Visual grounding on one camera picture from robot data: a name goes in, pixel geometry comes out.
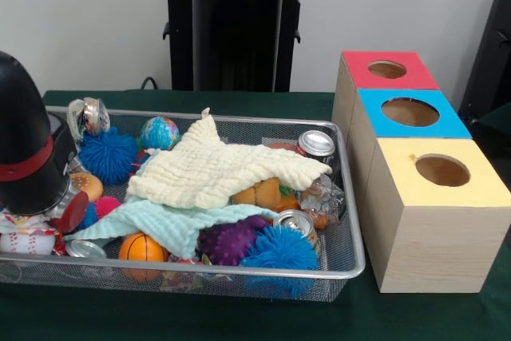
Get cream waffle cloth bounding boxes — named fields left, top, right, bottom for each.
left=126, top=107, right=334, bottom=210

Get small white baseball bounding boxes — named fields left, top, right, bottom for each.
left=0, top=232, right=56, bottom=256

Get small orange basketball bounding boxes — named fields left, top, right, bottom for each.
left=118, top=232, right=169, bottom=281

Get blue furry monster toy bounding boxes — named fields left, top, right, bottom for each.
left=239, top=224, right=320, bottom=271

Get dark green side table cloth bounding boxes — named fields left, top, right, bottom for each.
left=470, top=101, right=511, bottom=170

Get shallow wire mesh bin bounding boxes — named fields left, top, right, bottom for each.
left=0, top=105, right=366, bottom=303

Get wooden box with three holes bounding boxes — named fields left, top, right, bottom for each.
left=331, top=50, right=511, bottom=294

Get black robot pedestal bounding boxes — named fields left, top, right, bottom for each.
left=154, top=0, right=322, bottom=93

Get blue spiky rubber ball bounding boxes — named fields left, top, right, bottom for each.
left=77, top=126, right=140, bottom=186

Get mint waffle cloth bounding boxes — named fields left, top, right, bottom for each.
left=63, top=155, right=280, bottom=260

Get toy hamburger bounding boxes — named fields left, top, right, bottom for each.
left=69, top=172, right=104, bottom=202

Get blue green globe ball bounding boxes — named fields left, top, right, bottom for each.
left=139, top=116, right=180, bottom=151

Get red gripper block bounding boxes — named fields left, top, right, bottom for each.
left=49, top=191, right=90, bottom=235

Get clear packet of orange snacks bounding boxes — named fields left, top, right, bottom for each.
left=299, top=175, right=347, bottom=230

